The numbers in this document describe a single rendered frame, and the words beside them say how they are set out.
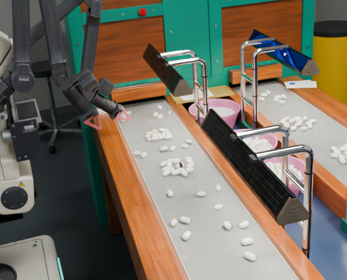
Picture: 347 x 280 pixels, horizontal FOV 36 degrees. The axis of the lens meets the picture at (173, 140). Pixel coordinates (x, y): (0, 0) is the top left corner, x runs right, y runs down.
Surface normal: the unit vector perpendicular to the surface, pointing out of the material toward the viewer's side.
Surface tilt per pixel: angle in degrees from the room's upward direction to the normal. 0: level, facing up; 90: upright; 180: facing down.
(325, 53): 93
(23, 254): 0
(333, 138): 0
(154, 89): 90
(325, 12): 90
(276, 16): 90
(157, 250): 0
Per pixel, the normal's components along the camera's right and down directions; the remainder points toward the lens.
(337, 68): -0.06, 0.47
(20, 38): 0.26, 0.38
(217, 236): -0.07, -0.90
